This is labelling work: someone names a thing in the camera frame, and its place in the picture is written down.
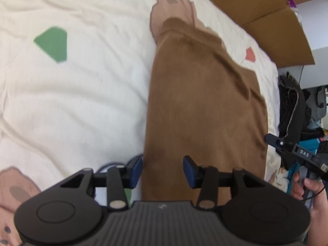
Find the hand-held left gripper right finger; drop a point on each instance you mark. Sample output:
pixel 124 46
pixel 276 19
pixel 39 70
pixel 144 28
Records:
pixel 188 174

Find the teal printed cloth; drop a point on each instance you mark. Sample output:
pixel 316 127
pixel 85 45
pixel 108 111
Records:
pixel 311 146

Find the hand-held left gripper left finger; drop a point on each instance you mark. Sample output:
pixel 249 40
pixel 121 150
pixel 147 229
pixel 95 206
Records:
pixel 135 171

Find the black knitted garment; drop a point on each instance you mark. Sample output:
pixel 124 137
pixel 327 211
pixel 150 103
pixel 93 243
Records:
pixel 292 107

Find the brown printed t-shirt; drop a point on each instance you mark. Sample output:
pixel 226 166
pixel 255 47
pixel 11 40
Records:
pixel 199 102

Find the person's right forearm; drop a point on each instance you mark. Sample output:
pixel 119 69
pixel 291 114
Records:
pixel 319 230

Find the cream printed bed sheet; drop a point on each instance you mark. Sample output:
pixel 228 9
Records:
pixel 76 94

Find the person's right hand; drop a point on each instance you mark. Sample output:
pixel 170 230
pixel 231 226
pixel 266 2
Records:
pixel 316 194

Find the cardboard boxes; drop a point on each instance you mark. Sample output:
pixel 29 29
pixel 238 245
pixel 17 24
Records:
pixel 269 25

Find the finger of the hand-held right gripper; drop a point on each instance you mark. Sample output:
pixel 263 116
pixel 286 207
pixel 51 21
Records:
pixel 278 142

